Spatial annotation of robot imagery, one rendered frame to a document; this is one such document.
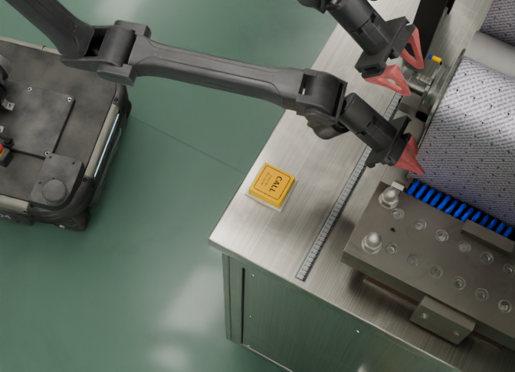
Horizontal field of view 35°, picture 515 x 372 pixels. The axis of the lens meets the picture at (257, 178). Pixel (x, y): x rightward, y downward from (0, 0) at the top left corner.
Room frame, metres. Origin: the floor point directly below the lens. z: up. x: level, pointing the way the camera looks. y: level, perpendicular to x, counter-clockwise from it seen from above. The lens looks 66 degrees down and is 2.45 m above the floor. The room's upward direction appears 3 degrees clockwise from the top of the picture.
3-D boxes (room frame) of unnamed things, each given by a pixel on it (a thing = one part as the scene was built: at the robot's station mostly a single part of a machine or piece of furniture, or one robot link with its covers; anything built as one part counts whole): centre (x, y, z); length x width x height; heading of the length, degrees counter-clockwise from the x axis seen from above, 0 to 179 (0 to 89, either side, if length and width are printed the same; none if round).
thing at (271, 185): (0.68, -0.03, 0.91); 0.07 x 0.07 x 0.02; 64
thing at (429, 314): (0.40, -0.35, 0.96); 0.10 x 0.03 x 0.11; 64
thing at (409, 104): (0.77, -0.29, 1.05); 0.06 x 0.05 x 0.31; 64
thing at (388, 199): (0.61, -0.25, 1.05); 0.04 x 0.04 x 0.04
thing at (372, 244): (0.52, -0.21, 1.05); 0.04 x 0.04 x 0.04
